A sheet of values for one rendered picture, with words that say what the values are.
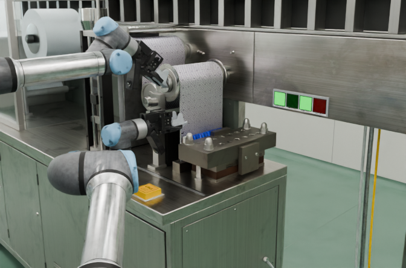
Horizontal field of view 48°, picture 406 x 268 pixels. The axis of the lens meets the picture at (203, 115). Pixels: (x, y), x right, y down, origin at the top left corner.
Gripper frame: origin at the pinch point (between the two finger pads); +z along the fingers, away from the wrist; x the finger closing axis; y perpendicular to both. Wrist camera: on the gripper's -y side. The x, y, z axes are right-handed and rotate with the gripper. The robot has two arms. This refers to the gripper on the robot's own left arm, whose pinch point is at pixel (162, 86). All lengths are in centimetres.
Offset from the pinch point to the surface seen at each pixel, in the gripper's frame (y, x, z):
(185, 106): -1.3, -4.4, 11.3
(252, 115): 105, 181, 264
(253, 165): -8.4, -26.1, 38.2
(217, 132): -2.8, -10.5, 27.5
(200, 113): 0.5, -4.4, 20.0
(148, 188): -36.2, -14.2, 6.2
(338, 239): 2, 3, 196
